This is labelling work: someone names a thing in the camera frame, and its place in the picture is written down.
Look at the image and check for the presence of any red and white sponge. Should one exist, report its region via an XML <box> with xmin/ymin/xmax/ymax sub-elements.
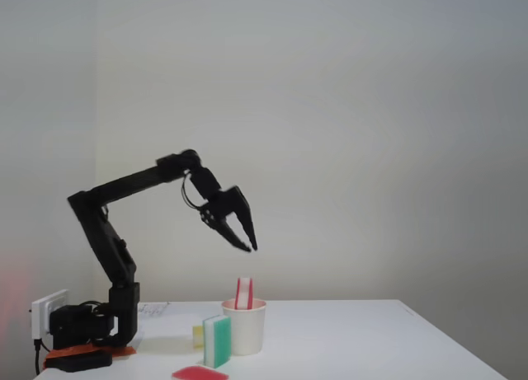
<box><xmin>234</xmin><ymin>276</ymin><xmax>255</xmax><ymax>311</ymax></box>

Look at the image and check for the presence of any white paper cup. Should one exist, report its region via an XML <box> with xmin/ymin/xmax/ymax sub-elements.
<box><xmin>221</xmin><ymin>298</ymin><xmax>267</xmax><ymax>357</ymax></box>

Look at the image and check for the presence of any green and white sponge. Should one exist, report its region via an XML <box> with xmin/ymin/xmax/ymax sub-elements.
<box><xmin>201</xmin><ymin>313</ymin><xmax>233</xmax><ymax>369</ymax></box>

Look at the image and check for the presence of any flat red sponge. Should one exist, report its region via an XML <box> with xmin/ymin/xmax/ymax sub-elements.
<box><xmin>171</xmin><ymin>365</ymin><xmax>229</xmax><ymax>380</ymax></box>

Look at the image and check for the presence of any white power socket box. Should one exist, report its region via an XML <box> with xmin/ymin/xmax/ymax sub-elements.
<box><xmin>31</xmin><ymin>289</ymin><xmax>69</xmax><ymax>340</ymax></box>

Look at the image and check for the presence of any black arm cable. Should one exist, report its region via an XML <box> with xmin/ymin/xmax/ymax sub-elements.
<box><xmin>179</xmin><ymin>174</ymin><xmax>208</xmax><ymax>211</ymax></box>

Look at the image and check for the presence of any orange base plate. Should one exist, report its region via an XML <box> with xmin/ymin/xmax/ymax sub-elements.
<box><xmin>44</xmin><ymin>343</ymin><xmax>138</xmax><ymax>360</ymax></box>

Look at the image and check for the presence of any black power cable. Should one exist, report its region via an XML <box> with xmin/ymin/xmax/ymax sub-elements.
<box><xmin>33</xmin><ymin>337</ymin><xmax>51</xmax><ymax>377</ymax></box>

